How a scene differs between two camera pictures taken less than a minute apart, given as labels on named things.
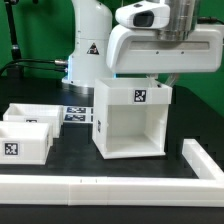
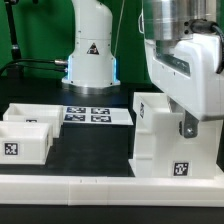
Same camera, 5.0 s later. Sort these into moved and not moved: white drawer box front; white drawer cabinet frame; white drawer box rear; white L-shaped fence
Moved: white drawer cabinet frame
Not moved: white L-shaped fence; white drawer box rear; white drawer box front
